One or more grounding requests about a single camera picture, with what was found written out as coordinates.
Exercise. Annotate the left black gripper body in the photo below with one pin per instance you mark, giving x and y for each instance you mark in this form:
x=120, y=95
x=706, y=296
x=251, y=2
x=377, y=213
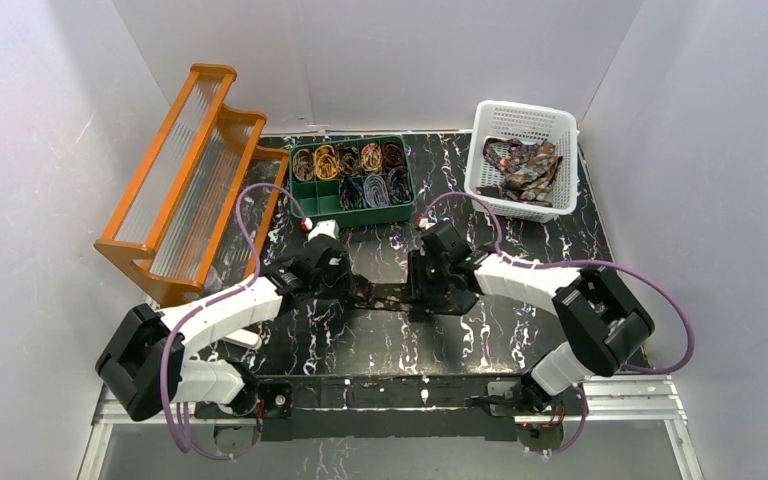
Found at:
x=345, y=287

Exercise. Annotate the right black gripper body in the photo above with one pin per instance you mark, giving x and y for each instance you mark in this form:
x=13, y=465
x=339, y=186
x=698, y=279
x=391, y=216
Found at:
x=420, y=291

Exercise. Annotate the dark floral tie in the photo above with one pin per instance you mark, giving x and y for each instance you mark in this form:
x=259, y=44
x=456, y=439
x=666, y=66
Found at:
x=384, y=297

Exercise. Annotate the white plastic basket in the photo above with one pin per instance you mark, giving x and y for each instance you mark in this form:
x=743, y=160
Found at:
x=531, y=124

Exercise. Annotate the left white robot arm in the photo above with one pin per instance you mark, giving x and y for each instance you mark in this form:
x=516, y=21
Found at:
x=151, y=354

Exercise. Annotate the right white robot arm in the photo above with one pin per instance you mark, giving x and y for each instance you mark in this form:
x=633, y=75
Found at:
x=603, y=322

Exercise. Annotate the patterned ties in basket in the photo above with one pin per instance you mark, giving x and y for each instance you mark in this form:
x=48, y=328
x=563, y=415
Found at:
x=529, y=170

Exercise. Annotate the dark multicolour rolled tie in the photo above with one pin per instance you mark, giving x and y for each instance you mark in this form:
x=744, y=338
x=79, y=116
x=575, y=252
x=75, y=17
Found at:
x=351, y=193

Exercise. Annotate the dark blue rolled tie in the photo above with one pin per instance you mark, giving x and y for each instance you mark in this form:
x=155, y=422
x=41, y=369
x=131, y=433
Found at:
x=399, y=186

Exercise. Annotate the light blue rolled tie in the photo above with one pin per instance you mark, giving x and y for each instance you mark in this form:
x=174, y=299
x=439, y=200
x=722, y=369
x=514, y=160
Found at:
x=375, y=192

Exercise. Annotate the green compartment tray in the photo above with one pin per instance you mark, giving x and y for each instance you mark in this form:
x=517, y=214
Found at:
x=320, y=200

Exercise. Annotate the white oblong object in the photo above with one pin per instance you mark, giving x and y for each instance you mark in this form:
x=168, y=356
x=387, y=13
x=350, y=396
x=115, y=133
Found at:
x=245, y=339

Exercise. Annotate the yellow rolled tie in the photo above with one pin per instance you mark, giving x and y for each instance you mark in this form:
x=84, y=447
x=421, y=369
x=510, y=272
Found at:
x=325, y=163

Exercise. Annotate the dark brown rolled tie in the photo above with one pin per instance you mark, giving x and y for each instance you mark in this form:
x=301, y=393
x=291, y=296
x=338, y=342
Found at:
x=348, y=158

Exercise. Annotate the orange rolled tie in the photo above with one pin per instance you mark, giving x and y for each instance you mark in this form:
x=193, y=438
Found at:
x=371, y=159

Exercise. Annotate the dark red rolled tie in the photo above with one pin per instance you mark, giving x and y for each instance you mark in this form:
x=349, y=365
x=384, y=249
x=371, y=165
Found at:
x=393, y=155

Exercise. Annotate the orange wooden rack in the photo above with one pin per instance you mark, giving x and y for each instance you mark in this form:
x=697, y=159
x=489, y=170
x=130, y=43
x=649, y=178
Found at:
x=169, y=224

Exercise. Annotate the black base bar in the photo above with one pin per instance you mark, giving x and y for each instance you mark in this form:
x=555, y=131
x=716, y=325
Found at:
x=384, y=406

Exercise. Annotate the aluminium rail frame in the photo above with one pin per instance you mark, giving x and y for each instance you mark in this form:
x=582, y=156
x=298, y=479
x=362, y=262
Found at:
x=625, y=427

